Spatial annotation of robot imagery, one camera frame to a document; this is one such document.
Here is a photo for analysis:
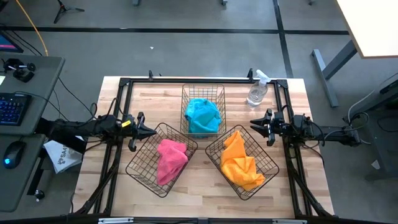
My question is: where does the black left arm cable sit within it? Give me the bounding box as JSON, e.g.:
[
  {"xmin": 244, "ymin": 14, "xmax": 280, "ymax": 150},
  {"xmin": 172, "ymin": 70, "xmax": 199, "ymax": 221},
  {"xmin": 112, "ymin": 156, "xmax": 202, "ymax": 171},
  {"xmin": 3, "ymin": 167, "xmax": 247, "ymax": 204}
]
[{"xmin": 89, "ymin": 97, "xmax": 126, "ymax": 119}]

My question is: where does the white cable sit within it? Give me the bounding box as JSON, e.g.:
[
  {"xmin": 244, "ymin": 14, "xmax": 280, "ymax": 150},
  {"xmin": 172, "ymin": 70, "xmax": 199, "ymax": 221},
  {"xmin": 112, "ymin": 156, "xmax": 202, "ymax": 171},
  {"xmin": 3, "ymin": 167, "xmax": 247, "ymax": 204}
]
[{"xmin": 347, "ymin": 89, "xmax": 377, "ymax": 146}]

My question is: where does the black tripod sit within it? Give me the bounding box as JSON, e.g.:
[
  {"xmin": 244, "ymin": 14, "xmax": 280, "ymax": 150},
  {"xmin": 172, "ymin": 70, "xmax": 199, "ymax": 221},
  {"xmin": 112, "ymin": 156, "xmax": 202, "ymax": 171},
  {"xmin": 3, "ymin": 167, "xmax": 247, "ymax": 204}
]
[{"xmin": 53, "ymin": 0, "xmax": 85, "ymax": 25}]

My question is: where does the black wire basket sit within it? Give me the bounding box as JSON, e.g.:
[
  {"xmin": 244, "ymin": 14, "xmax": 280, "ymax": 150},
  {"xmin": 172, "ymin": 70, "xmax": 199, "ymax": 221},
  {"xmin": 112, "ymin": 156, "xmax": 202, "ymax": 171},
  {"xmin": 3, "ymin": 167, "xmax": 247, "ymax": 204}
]
[
  {"xmin": 125, "ymin": 122, "xmax": 199, "ymax": 198},
  {"xmin": 205, "ymin": 124, "xmax": 280, "ymax": 202}
]

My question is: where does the black aluminium table frame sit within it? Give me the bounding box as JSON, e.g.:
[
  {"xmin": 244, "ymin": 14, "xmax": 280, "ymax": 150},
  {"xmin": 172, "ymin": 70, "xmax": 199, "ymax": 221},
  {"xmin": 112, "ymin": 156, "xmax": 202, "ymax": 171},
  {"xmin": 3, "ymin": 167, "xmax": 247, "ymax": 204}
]
[{"xmin": 70, "ymin": 68, "xmax": 335, "ymax": 218}]

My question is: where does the silver wire basket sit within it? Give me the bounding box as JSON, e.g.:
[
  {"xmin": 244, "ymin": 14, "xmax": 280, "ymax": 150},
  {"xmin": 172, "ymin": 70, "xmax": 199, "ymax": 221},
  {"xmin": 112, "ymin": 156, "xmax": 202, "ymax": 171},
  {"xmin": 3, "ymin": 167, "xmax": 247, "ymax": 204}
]
[{"xmin": 180, "ymin": 83, "xmax": 227, "ymax": 139}]

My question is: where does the black backlit keyboard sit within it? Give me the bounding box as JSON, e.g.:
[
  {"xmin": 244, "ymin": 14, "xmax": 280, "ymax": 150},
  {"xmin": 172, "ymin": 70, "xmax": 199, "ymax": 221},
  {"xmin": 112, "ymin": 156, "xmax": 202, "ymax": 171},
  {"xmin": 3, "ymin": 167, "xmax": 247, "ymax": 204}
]
[{"xmin": 0, "ymin": 92, "xmax": 33, "ymax": 127}]

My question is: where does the orange microfiber towel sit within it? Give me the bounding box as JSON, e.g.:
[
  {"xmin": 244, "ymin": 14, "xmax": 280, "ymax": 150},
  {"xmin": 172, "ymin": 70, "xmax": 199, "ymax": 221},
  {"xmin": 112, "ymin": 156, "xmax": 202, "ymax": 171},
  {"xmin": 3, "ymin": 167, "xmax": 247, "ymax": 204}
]
[
  {"xmin": 220, "ymin": 154, "xmax": 266, "ymax": 192},
  {"xmin": 220, "ymin": 129, "xmax": 246, "ymax": 166}
]

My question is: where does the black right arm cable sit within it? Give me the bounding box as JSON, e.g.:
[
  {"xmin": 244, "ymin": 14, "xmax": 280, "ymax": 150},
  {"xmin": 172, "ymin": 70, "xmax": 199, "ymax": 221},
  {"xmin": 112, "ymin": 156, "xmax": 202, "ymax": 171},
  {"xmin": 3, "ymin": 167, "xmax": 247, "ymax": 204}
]
[{"xmin": 310, "ymin": 111, "xmax": 371, "ymax": 147}]

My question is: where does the white top table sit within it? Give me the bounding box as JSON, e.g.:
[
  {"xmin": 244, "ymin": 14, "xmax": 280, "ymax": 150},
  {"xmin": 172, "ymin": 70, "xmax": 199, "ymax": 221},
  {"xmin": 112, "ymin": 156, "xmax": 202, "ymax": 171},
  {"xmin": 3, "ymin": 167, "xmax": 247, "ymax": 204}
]
[{"xmin": 312, "ymin": 0, "xmax": 398, "ymax": 109}]

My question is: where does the silver metal bracket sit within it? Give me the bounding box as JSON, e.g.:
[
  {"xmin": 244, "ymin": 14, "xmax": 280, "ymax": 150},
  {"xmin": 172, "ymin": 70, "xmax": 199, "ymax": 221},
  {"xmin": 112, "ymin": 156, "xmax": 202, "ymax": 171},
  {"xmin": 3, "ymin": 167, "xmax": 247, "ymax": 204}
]
[
  {"xmin": 98, "ymin": 217, "xmax": 134, "ymax": 224},
  {"xmin": 272, "ymin": 219, "xmax": 308, "ymax": 224}
]

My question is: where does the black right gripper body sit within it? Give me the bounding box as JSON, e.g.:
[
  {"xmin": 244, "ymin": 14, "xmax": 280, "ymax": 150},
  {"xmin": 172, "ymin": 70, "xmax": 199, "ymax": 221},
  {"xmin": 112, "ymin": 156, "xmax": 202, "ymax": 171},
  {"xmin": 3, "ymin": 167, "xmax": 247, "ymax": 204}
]
[{"xmin": 264, "ymin": 108, "xmax": 287, "ymax": 147}]

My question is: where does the desk monitor with pink screen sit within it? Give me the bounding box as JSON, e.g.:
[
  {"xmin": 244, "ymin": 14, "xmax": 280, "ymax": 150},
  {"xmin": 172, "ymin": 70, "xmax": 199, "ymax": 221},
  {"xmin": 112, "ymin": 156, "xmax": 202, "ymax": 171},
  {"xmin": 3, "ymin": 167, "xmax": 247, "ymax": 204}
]
[{"xmin": 0, "ymin": 30, "xmax": 24, "ymax": 54}]

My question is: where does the clear plastic spray bottle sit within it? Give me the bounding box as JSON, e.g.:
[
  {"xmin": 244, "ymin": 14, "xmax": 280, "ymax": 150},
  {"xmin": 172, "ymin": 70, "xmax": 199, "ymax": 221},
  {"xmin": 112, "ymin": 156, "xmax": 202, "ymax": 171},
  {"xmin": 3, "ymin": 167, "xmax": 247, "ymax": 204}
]
[{"xmin": 245, "ymin": 68, "xmax": 272, "ymax": 109}]

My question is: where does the black computer mouse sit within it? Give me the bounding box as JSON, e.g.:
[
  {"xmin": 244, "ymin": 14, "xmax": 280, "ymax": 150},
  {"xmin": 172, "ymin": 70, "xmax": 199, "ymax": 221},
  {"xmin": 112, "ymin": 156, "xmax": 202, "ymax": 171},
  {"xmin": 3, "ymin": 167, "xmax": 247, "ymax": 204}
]
[{"xmin": 2, "ymin": 140, "xmax": 27, "ymax": 170}]

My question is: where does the grey desk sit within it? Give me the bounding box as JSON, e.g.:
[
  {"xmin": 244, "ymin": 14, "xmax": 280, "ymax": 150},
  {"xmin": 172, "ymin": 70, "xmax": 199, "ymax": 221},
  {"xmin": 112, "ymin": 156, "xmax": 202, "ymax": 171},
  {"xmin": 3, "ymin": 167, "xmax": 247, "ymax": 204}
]
[{"xmin": 0, "ymin": 53, "xmax": 66, "ymax": 213}]

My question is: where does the white printed bag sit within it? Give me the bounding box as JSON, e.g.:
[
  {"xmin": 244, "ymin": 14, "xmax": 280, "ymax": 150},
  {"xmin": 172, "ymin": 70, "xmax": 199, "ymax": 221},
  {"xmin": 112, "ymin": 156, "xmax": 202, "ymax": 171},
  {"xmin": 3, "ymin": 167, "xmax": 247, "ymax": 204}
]
[{"xmin": 43, "ymin": 135, "xmax": 83, "ymax": 174}]

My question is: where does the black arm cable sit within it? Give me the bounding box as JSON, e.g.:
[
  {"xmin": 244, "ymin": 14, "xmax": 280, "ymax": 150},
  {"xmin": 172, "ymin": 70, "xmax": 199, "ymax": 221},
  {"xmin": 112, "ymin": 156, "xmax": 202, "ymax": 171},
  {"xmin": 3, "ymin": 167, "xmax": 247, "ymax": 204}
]
[
  {"xmin": 310, "ymin": 111, "xmax": 371, "ymax": 147},
  {"xmin": 89, "ymin": 97, "xmax": 126, "ymax": 119}
]

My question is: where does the black clamp device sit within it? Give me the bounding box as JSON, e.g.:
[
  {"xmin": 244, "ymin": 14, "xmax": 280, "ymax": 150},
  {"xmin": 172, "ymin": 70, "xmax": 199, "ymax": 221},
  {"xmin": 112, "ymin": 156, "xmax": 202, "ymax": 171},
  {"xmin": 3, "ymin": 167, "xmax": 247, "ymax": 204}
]
[{"xmin": 2, "ymin": 58, "xmax": 37, "ymax": 83}]

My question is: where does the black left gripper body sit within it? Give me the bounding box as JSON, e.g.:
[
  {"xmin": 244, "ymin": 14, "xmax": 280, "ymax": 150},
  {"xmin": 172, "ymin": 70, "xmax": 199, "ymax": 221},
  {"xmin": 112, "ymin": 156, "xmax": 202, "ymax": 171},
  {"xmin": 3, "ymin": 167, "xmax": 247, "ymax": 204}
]
[{"xmin": 123, "ymin": 111, "xmax": 146, "ymax": 152}]

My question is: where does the yellow cable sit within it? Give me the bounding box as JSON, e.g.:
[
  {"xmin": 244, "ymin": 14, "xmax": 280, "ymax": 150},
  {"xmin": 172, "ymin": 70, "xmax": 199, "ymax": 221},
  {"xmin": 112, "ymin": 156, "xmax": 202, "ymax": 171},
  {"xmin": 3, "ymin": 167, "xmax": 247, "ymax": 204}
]
[{"xmin": 14, "ymin": 0, "xmax": 50, "ymax": 57}]

